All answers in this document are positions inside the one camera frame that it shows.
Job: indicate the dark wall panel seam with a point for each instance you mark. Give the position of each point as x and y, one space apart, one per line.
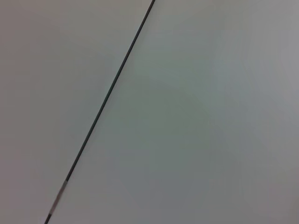
111 87

